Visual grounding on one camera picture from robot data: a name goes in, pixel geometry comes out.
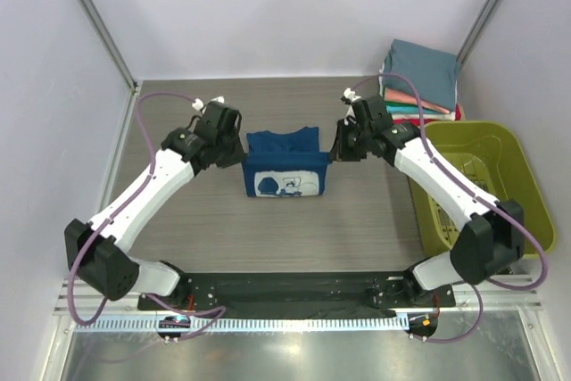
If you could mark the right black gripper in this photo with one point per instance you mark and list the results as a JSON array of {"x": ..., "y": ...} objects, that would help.
[{"x": 341, "y": 151}]

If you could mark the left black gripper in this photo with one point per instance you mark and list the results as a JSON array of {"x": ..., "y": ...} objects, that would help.
[{"x": 236, "y": 156}]

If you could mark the blue t shirt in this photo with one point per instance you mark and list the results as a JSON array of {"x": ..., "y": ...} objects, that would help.
[{"x": 285, "y": 165}]

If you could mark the olive green plastic basket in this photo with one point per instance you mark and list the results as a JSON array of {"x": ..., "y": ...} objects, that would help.
[{"x": 491, "y": 157}]

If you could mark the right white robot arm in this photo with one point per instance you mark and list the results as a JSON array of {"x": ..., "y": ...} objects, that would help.
[{"x": 488, "y": 241}]

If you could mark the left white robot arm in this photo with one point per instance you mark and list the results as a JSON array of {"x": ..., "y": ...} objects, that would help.
[{"x": 97, "y": 250}]

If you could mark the teal folded t shirt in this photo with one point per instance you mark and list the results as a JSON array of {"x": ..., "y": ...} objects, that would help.
[{"x": 408, "y": 109}]

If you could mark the salmon folded t shirt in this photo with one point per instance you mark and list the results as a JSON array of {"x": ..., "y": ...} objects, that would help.
[{"x": 396, "y": 96}]

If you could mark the red folded t shirt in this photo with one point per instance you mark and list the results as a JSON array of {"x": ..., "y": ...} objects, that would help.
[{"x": 429, "y": 116}]

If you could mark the grey-blue folded t shirt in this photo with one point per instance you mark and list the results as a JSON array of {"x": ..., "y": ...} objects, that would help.
[{"x": 433, "y": 73}]

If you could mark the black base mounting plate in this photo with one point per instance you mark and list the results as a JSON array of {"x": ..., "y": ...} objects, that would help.
[{"x": 304, "y": 295}]

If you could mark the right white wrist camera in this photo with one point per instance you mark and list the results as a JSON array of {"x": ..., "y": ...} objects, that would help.
[{"x": 349, "y": 96}]

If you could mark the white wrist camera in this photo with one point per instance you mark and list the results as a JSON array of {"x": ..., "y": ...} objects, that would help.
[
  {"x": 199, "y": 105},
  {"x": 349, "y": 96}
]

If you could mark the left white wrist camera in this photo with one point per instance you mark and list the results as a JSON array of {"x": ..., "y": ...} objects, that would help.
[{"x": 199, "y": 105}]

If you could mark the perforated metal cable rail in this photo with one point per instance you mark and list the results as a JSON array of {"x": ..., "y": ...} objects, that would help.
[{"x": 162, "y": 323}]

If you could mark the left aluminium frame post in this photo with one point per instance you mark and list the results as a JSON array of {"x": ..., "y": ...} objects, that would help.
[{"x": 96, "y": 20}]

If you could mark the aluminium frame post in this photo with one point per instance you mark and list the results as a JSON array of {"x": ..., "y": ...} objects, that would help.
[
  {"x": 96, "y": 20},
  {"x": 482, "y": 20}
]

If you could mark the right aluminium frame post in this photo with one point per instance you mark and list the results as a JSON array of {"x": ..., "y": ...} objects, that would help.
[{"x": 482, "y": 20}]

